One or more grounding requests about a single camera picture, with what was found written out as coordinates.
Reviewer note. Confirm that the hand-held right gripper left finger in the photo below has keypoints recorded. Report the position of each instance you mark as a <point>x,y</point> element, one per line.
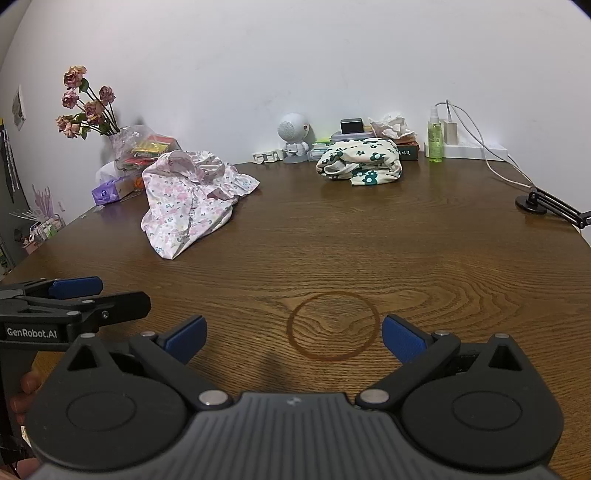
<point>187,339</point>

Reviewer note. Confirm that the person's left hand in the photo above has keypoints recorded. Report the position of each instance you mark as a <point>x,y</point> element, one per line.
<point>30,383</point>

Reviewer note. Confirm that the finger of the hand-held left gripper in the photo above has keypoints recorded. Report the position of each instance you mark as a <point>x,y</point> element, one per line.
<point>76,287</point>
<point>124,304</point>

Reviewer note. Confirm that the stack of books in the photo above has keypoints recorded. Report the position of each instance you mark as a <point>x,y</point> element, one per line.
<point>341,138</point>

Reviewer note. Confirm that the purple tissue box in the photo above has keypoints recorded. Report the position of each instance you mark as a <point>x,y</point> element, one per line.
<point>106,191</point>

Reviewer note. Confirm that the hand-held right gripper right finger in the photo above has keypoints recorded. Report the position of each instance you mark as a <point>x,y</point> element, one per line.
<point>404,339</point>

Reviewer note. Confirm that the clear plastic bag of snacks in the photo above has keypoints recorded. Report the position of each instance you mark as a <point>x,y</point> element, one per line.
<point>143,147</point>

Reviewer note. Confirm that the white plastic connector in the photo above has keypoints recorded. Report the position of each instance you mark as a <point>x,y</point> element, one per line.
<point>266,156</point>

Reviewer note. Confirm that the dried rose bouquet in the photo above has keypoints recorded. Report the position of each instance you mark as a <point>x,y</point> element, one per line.
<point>87,104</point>

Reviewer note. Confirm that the white power strip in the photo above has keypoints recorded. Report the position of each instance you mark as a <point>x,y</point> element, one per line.
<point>475,151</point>

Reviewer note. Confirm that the dark flat box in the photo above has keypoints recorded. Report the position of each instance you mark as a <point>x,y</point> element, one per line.
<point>410,151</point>

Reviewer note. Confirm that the tan cardboard box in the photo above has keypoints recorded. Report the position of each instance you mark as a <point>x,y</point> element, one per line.
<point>130,187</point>

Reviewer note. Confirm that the cream garment with teal flowers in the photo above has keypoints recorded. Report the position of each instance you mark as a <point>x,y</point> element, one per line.
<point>360,161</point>

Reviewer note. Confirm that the cluttered shelf items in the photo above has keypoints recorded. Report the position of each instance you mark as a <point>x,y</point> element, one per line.
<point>39,230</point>

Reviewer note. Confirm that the crumpled white tissue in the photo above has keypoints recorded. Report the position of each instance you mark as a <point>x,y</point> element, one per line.
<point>392,125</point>

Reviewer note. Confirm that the paper note on wall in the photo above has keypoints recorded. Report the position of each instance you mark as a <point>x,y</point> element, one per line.
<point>18,108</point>

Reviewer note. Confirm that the small black box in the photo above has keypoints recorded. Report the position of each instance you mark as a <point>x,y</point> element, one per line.
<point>352,127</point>

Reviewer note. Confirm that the pink floral garment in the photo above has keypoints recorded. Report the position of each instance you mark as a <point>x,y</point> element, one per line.
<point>189,203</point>

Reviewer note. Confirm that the green spray bottle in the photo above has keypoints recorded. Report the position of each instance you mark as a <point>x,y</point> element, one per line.
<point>435,138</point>

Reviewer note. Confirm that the white charger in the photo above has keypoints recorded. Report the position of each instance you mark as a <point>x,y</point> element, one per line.
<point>450,133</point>

